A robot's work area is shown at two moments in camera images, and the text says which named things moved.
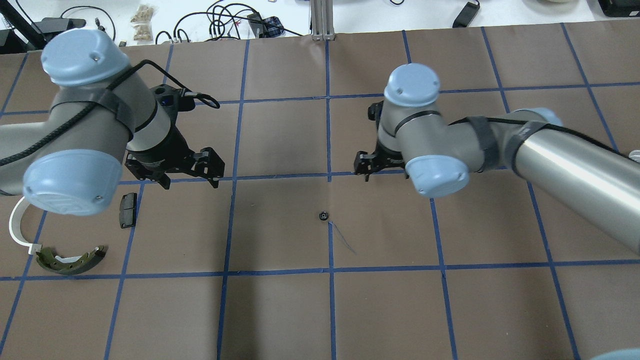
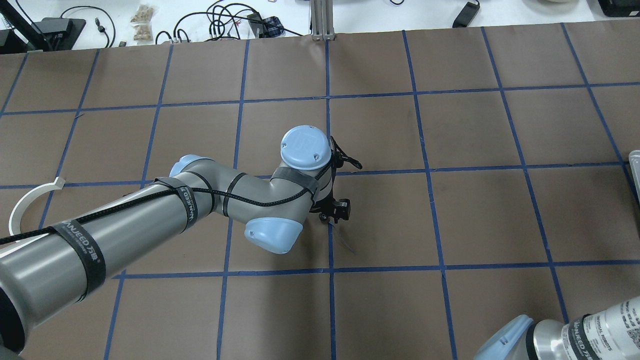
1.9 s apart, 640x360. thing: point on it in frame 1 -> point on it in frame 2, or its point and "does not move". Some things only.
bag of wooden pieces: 142,19 does not move
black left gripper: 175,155 -> 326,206
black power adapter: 466,15 does not move
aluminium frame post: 322,20 does not move
